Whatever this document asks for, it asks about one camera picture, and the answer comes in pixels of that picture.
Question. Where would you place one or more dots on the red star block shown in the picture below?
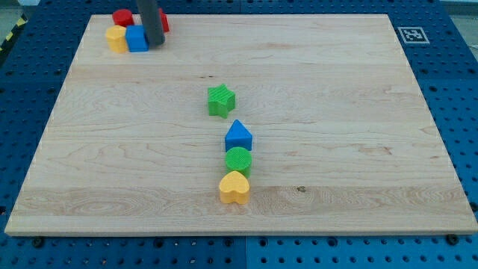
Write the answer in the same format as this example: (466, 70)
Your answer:
(164, 20)

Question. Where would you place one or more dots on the green star block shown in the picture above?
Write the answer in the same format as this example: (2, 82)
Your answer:
(221, 101)

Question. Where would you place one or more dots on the blue triangle block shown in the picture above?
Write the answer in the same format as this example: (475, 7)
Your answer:
(238, 136)

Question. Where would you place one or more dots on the green cylinder block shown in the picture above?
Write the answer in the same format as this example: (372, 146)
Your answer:
(239, 159)

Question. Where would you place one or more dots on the yellow heart block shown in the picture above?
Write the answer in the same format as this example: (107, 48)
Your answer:
(234, 187)

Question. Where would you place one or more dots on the wooden board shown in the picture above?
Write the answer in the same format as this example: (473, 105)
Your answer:
(343, 141)

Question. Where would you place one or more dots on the blue cube block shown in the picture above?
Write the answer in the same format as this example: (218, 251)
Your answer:
(136, 38)

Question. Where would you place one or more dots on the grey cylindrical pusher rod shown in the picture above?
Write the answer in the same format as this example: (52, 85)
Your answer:
(151, 19)

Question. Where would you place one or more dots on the yellow hexagon block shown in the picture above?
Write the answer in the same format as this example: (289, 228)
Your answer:
(115, 36)

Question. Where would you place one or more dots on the red cylinder block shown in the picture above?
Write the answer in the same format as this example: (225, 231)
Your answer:
(123, 17)

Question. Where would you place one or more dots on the white fiducial marker tag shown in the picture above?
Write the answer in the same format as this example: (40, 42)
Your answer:
(413, 35)

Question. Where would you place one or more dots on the black screw bottom left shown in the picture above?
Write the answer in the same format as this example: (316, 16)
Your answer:
(37, 242)

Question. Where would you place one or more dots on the black screw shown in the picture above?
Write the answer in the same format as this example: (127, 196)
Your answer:
(37, 242)
(452, 239)

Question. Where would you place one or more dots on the black screw bottom right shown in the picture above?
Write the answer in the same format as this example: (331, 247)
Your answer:
(452, 239)

